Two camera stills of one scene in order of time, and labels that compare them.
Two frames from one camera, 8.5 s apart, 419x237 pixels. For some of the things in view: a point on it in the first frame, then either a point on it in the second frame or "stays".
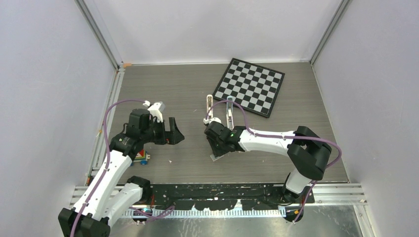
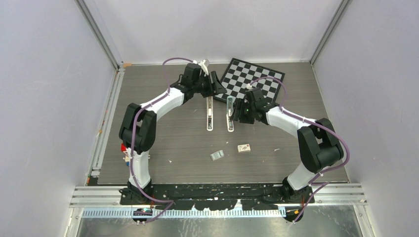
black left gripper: (172, 137) → (211, 90)
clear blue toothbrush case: (230, 113) stays
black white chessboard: (254, 87) stays
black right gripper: (217, 152) → (240, 105)
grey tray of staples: (214, 158) stays
